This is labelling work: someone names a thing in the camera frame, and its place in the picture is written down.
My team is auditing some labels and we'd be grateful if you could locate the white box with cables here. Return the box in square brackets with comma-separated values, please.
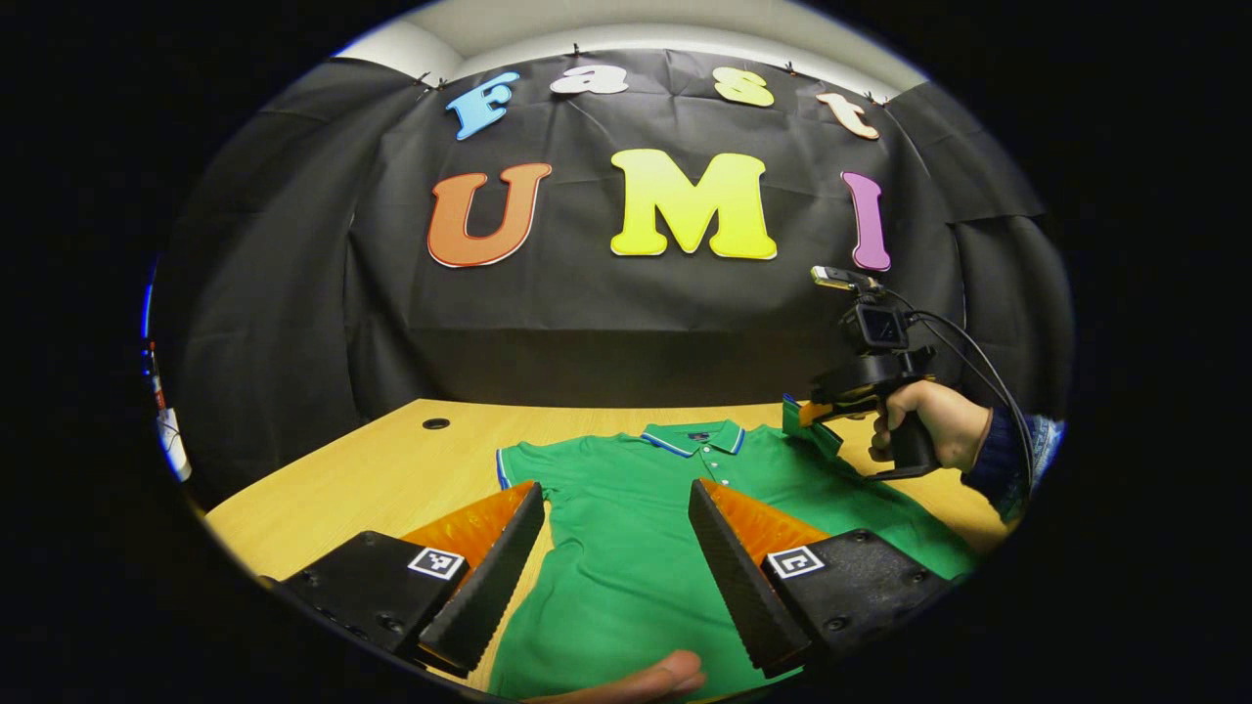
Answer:
[145, 337, 195, 485]

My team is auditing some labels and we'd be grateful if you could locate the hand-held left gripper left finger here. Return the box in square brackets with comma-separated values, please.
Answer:
[259, 479, 546, 678]

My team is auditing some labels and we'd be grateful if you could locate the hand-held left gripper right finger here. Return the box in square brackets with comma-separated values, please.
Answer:
[688, 477, 964, 681]

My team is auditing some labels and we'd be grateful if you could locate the black camera cable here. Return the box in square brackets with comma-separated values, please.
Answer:
[905, 311, 1036, 490]

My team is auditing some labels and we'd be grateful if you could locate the green T-shirt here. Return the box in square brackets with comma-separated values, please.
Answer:
[486, 396, 979, 700]

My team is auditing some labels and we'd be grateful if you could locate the black backdrop cloth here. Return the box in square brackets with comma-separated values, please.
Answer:
[147, 49, 1075, 509]

